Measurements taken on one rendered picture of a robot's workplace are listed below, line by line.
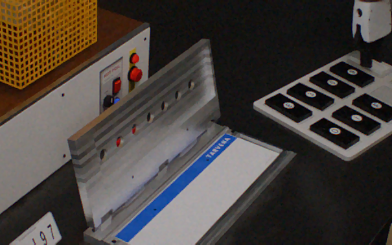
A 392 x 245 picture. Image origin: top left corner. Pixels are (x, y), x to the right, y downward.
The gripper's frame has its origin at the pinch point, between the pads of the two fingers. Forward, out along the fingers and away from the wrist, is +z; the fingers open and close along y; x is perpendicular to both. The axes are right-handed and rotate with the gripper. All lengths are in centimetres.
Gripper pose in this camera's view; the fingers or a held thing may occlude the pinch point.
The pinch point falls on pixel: (370, 56)
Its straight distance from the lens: 215.6
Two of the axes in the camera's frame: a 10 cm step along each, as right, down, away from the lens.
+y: 7.1, -3.4, 6.1
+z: 0.8, 9.0, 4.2
